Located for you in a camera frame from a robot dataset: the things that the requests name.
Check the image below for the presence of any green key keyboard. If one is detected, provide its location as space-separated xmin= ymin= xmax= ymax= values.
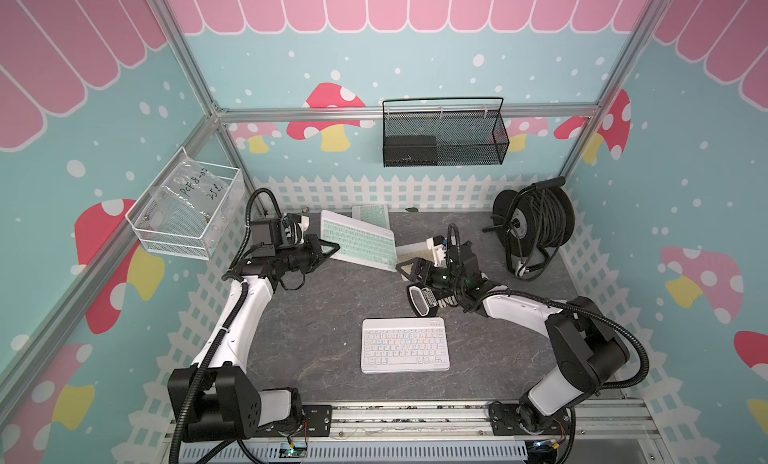
xmin=320 ymin=210 xmax=397 ymax=272
xmin=352 ymin=204 xmax=391 ymax=230

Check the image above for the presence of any yellow key white keyboard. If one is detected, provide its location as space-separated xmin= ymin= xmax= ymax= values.
xmin=396 ymin=240 xmax=433 ymax=264

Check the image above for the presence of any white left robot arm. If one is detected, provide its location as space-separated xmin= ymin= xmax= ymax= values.
xmin=167 ymin=214 xmax=340 ymax=463

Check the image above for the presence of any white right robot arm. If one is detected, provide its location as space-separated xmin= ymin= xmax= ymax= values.
xmin=395 ymin=242 xmax=650 ymax=435

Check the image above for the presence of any plastic bag in basket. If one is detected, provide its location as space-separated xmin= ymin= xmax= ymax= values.
xmin=154 ymin=157 xmax=229 ymax=223

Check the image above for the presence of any black box in basket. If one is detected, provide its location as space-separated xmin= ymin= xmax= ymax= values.
xmin=382 ymin=135 xmax=438 ymax=167

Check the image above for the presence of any black cable reel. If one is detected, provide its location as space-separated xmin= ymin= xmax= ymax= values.
xmin=482 ymin=177 xmax=576 ymax=282

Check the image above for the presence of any clear wire wall basket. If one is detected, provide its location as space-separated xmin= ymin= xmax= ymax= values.
xmin=125 ymin=148 xmax=245 ymax=260

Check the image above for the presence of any black wire mesh basket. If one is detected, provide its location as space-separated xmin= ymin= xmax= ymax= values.
xmin=381 ymin=97 xmax=510 ymax=167

